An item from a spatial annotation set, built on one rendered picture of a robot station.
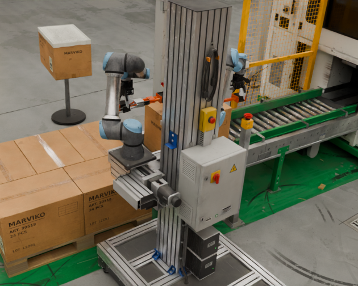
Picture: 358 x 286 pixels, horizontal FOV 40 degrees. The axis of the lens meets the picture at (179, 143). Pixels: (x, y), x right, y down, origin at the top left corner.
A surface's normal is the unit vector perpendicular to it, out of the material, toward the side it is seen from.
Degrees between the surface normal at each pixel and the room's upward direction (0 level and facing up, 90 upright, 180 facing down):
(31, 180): 0
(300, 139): 90
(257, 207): 0
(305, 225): 0
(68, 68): 90
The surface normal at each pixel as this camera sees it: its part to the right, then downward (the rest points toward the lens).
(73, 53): 0.48, 0.46
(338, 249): 0.06, -0.87
